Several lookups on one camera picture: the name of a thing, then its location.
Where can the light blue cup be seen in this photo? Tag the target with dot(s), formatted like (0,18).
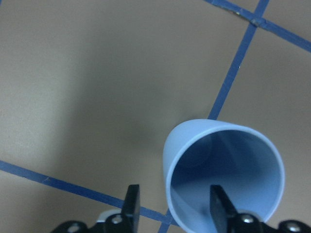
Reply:
(200,153)

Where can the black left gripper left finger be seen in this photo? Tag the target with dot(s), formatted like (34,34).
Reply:
(127,220)

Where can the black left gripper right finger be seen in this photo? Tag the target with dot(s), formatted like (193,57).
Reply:
(225,216)

